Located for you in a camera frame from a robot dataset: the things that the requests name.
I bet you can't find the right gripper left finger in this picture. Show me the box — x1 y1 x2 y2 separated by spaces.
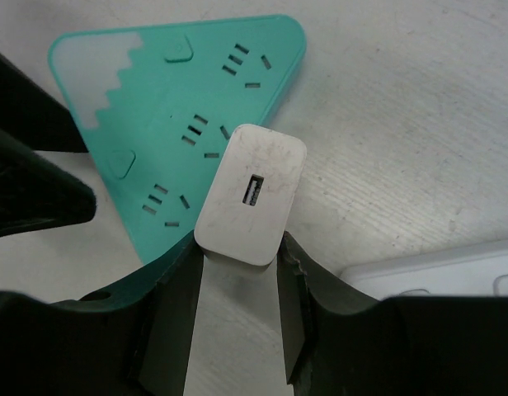
0 237 204 395

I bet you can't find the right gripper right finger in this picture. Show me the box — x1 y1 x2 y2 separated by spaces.
277 233 508 395

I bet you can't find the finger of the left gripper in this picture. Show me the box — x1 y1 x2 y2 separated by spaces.
0 53 87 153
0 130 96 238

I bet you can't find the teal triangular socket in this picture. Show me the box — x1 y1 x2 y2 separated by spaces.
48 15 307 264

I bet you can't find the white square charger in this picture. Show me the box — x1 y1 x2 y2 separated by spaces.
194 124 307 271

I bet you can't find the white colourful power strip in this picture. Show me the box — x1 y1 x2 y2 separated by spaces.
341 239 508 300

